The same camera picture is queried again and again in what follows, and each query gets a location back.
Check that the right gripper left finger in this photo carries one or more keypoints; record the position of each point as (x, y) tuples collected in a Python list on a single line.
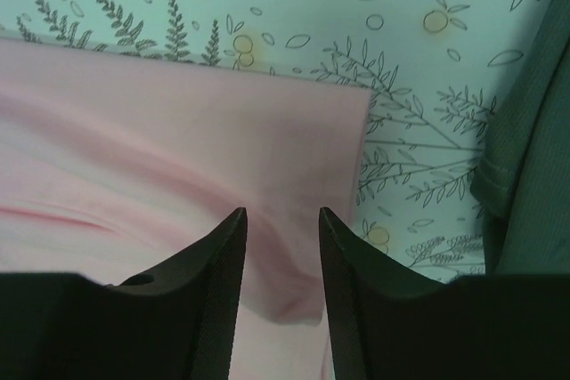
[(175, 320)]

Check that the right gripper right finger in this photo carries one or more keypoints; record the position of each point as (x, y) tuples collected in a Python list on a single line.
[(387, 321)]

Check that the pink t shirt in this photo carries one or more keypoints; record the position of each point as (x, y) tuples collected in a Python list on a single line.
[(110, 164)]

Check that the folded dark green t shirt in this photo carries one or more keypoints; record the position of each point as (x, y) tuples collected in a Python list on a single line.
[(522, 177)]

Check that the floral patterned table mat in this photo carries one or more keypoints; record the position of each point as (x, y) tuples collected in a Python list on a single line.
[(437, 69)]

